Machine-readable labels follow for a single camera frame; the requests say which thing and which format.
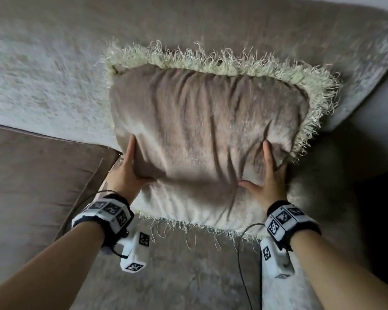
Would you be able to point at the person's left hand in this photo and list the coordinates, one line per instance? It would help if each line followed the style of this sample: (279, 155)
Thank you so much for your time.
(124, 179)

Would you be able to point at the person's right hand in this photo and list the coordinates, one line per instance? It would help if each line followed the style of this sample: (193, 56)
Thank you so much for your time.
(271, 190)

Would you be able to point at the person's right thumb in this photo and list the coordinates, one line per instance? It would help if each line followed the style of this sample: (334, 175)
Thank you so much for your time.
(250, 185)

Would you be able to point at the person's left thumb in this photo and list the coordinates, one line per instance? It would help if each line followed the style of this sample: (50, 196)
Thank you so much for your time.
(145, 181)

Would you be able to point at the beige fringed throw pillow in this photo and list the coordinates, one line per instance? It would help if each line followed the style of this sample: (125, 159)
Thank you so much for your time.
(200, 132)

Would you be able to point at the person's left forearm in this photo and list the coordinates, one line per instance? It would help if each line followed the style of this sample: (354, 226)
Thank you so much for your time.
(42, 271)

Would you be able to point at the person's right forearm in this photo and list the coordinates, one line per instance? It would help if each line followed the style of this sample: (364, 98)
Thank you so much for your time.
(339, 274)

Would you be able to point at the black white marker wristband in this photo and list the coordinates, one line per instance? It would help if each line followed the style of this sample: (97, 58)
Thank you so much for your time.
(286, 221)
(108, 214)

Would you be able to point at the light plush sofa armrest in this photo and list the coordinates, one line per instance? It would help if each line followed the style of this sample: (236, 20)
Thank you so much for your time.
(323, 196)

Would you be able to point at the grey-brown sofa seat cushion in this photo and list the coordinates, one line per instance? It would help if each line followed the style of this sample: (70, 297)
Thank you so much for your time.
(181, 277)

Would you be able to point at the brown sofa seat cushion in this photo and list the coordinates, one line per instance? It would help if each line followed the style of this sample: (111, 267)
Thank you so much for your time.
(35, 187)

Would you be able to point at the light grey sofa back cushion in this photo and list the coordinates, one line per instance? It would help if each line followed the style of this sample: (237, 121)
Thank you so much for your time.
(51, 70)

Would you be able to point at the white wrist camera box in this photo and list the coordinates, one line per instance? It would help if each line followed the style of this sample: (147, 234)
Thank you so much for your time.
(134, 248)
(274, 259)

